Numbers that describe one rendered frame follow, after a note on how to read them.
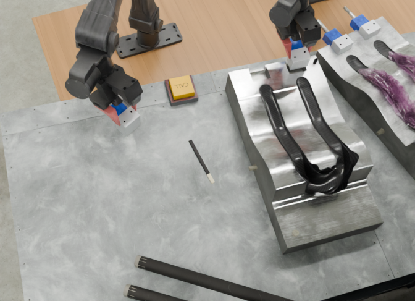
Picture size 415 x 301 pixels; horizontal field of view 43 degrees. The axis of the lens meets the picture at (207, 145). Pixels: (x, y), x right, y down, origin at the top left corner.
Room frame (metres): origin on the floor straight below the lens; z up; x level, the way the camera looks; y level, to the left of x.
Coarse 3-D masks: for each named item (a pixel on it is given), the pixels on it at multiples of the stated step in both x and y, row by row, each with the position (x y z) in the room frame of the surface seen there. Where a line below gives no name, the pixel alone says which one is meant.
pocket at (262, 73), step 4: (264, 68) 0.87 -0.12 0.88; (252, 72) 0.86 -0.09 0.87; (256, 72) 0.86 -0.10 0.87; (260, 72) 0.87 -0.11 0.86; (264, 72) 0.87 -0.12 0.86; (268, 72) 0.86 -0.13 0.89; (252, 76) 0.85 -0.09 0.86; (256, 76) 0.85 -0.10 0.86; (260, 76) 0.86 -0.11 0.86; (264, 76) 0.86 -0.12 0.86; (268, 76) 0.85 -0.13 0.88; (256, 80) 0.84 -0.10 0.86
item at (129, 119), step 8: (112, 104) 0.64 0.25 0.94; (120, 104) 0.64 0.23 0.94; (120, 112) 0.62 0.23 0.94; (128, 112) 0.62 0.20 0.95; (136, 112) 0.62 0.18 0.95; (120, 120) 0.59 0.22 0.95; (128, 120) 0.60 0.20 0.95; (136, 120) 0.61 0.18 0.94; (120, 128) 0.59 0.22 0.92; (128, 128) 0.59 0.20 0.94
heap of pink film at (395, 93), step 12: (396, 60) 0.98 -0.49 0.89; (408, 60) 0.97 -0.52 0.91; (360, 72) 0.93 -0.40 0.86; (372, 72) 0.91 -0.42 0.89; (384, 72) 0.91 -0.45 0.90; (408, 72) 0.93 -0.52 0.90; (384, 84) 0.86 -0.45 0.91; (396, 84) 0.86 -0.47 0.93; (396, 96) 0.83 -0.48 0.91; (408, 96) 0.85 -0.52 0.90; (396, 108) 0.81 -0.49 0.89; (408, 108) 0.81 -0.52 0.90; (408, 120) 0.78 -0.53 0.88
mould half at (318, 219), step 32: (256, 96) 0.77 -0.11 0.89; (288, 96) 0.79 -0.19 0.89; (320, 96) 0.81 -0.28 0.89; (256, 128) 0.68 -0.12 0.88; (288, 128) 0.69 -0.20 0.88; (256, 160) 0.60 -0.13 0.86; (288, 160) 0.58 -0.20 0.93; (320, 160) 0.59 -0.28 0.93; (288, 192) 0.51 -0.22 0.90; (352, 192) 0.55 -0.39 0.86; (288, 224) 0.44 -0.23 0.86; (320, 224) 0.45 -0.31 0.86; (352, 224) 0.47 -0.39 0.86
